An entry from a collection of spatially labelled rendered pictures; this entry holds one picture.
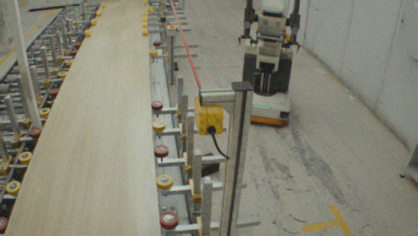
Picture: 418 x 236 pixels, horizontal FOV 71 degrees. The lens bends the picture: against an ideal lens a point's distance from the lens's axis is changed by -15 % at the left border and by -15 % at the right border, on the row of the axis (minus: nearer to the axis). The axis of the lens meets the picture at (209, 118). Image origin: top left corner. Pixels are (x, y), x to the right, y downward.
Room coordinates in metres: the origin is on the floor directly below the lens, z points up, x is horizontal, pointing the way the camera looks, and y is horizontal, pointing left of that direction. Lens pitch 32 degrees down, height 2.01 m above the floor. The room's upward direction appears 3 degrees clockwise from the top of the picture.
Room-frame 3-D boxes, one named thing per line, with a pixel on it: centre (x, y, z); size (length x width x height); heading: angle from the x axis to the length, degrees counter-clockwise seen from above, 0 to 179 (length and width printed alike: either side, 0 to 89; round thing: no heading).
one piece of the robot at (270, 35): (3.15, -0.56, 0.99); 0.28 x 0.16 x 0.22; 79
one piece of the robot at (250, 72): (3.52, -0.63, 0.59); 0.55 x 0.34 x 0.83; 79
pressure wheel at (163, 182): (1.20, 0.20, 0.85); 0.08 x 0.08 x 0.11
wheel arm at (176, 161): (1.49, 0.06, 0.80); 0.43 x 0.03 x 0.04; 101
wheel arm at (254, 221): (1.00, -0.04, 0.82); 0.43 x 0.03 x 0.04; 101
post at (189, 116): (1.44, 0.09, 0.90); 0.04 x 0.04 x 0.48; 11
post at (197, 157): (1.19, 0.04, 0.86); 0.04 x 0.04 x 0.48; 11
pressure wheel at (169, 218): (0.96, 0.15, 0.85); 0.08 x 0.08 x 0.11
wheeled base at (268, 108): (3.43, -0.62, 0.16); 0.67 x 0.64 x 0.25; 169
